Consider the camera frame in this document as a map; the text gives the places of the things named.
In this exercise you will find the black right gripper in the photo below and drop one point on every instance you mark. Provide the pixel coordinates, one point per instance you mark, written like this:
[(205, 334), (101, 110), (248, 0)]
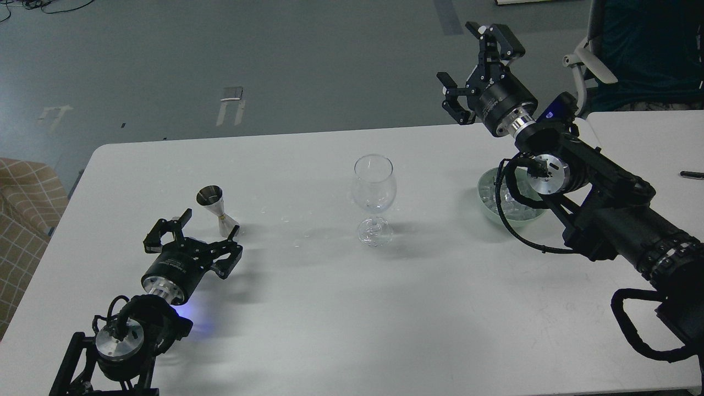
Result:
[(506, 106)]

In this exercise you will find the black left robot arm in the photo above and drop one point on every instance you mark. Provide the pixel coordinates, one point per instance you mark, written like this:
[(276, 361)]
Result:
[(120, 358)]

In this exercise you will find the steel double jigger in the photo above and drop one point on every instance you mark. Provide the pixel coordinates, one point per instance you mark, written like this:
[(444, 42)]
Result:
[(211, 198)]

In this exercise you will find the green bowl of ice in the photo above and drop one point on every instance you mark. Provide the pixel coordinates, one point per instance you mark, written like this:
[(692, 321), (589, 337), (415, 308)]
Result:
[(517, 214)]

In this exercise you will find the clear wine glass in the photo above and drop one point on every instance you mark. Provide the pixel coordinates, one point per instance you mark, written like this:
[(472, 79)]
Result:
[(374, 189)]

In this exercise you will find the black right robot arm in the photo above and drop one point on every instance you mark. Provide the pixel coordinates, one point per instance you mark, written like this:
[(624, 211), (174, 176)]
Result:
[(604, 209)]

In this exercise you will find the grey white office chair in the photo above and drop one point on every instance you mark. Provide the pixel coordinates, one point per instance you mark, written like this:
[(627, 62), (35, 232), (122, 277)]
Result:
[(591, 55)]

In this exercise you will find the black pen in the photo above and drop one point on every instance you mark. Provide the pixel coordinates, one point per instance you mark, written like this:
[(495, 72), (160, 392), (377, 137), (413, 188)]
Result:
[(691, 175)]

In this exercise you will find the person in teal sweater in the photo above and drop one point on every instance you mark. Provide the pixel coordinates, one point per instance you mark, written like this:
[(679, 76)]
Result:
[(649, 49)]

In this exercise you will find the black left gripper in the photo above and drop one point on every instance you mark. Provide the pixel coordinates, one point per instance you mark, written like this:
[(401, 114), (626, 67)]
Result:
[(181, 265)]

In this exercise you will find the beige checkered sofa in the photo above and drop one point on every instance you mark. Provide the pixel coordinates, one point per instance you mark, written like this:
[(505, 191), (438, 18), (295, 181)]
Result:
[(33, 201)]

